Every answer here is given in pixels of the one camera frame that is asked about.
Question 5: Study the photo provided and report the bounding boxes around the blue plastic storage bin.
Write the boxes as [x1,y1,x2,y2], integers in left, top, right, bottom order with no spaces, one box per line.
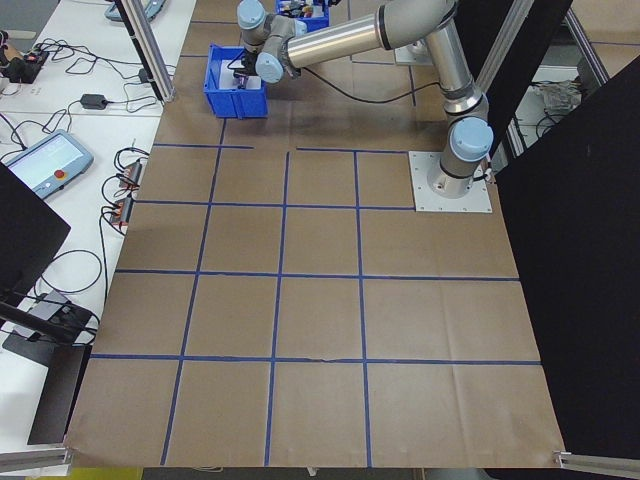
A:
[202,43,270,121]
[274,0,333,34]

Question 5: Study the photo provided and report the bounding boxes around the white foam bin liner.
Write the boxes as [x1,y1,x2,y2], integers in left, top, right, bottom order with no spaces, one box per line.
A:
[216,58,265,93]

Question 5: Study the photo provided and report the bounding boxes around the grey blue teach pendant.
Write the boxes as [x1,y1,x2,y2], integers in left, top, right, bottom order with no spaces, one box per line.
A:
[2,128,96,202]
[103,0,169,23]

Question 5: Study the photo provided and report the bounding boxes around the black orange usb adapter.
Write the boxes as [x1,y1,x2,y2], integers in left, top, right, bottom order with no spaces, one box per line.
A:
[110,196,137,227]
[116,158,147,191]

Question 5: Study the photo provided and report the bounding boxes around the white desk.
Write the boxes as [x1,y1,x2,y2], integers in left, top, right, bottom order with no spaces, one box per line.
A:
[0,112,167,454]
[0,0,199,119]

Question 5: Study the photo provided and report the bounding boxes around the black power strip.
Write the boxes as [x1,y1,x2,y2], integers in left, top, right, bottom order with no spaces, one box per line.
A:
[20,47,51,84]

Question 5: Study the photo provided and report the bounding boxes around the black plug adapter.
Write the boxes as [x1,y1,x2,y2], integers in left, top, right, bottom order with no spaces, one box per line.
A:
[3,56,27,85]

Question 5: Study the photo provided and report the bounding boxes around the black monitor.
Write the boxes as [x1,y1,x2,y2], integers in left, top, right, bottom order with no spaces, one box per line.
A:
[0,162,73,302]

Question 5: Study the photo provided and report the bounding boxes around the grey flat device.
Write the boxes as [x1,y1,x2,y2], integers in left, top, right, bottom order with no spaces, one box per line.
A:
[27,291,72,324]

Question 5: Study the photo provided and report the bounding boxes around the grey crumpled bundle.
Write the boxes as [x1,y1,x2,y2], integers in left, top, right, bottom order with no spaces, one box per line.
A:
[541,81,585,115]

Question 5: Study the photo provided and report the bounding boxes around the black flat panel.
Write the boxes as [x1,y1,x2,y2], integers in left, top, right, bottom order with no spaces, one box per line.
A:
[26,344,94,447]

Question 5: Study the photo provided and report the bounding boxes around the aluminium extrusion bar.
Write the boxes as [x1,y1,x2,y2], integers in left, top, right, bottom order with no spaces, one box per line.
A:
[551,449,640,474]
[0,446,74,477]

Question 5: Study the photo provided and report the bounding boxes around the aluminium extrusion post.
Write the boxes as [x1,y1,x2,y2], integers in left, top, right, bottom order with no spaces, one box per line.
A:
[112,0,177,105]

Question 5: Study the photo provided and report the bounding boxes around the black desk cable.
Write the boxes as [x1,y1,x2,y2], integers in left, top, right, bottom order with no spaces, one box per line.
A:
[45,41,152,82]
[0,99,84,152]
[106,74,165,114]
[101,143,150,202]
[36,204,110,321]

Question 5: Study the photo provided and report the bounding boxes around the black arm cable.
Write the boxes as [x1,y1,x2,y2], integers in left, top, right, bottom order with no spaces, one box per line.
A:
[287,64,446,104]

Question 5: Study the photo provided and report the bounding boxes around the white square base plate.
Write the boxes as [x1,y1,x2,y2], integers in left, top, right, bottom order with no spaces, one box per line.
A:
[408,150,494,214]
[393,46,444,67]

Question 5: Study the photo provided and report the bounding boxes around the metal frame bars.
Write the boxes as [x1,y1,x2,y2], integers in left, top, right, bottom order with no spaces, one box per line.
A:
[474,0,614,162]

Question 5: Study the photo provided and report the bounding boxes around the black stand base plate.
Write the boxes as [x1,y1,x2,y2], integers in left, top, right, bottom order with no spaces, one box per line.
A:
[1,328,57,372]

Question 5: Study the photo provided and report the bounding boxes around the black frame cover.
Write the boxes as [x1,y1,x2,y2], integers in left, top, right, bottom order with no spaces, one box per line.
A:
[457,0,640,459]

